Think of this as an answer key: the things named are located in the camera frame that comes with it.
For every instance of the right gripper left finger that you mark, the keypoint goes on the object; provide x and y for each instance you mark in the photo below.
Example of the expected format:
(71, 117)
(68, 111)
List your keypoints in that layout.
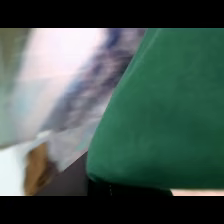
(99, 189)

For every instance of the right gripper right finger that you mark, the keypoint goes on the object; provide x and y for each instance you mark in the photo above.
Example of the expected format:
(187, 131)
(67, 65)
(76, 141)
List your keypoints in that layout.
(136, 191)

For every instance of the green T-shirt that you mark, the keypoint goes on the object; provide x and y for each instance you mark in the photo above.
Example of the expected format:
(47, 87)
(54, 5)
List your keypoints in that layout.
(166, 110)

